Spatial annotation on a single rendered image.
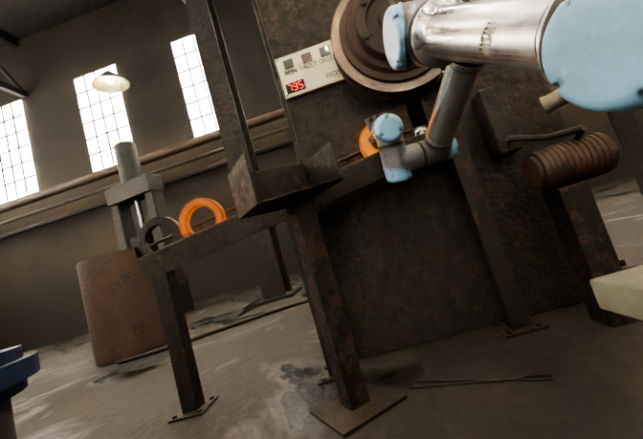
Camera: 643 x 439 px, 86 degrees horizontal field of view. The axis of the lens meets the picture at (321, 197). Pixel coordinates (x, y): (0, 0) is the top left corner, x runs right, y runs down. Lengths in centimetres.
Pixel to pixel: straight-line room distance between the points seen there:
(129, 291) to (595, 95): 333
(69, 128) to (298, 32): 926
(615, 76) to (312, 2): 143
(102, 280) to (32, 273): 743
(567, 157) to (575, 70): 82
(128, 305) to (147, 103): 665
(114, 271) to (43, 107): 819
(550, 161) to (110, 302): 318
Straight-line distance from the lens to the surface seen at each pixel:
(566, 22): 41
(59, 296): 1035
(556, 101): 132
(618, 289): 55
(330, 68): 152
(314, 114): 148
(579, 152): 124
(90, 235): 976
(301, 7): 170
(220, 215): 137
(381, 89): 133
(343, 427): 101
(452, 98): 90
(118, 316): 344
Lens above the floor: 44
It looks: 7 degrees up
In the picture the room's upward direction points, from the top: 16 degrees counter-clockwise
